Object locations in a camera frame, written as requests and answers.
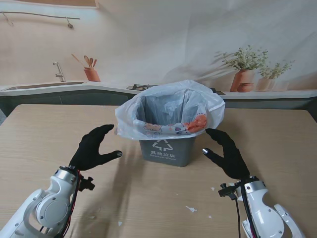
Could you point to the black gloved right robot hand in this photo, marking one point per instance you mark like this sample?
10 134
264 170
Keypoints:
230 156

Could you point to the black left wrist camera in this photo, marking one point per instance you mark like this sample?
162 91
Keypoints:
87 184

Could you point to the grey plastic waste bin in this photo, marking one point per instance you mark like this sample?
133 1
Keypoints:
166 153

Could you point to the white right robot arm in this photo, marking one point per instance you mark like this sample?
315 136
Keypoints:
265 210

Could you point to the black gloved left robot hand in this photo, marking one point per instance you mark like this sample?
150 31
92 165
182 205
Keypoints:
91 151

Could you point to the large white paper scrap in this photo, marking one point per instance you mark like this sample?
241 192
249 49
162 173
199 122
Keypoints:
192 209

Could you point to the printed kitchen backdrop cloth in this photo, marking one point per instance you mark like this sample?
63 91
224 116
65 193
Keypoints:
158 37

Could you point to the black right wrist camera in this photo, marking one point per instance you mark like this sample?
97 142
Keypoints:
229 191

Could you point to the printed white plastic garbage bag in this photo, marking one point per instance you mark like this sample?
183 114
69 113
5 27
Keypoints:
210 104

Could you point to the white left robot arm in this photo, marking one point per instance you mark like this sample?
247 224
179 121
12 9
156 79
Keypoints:
39 205

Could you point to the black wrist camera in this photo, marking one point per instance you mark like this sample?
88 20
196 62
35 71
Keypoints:
87 184
229 191

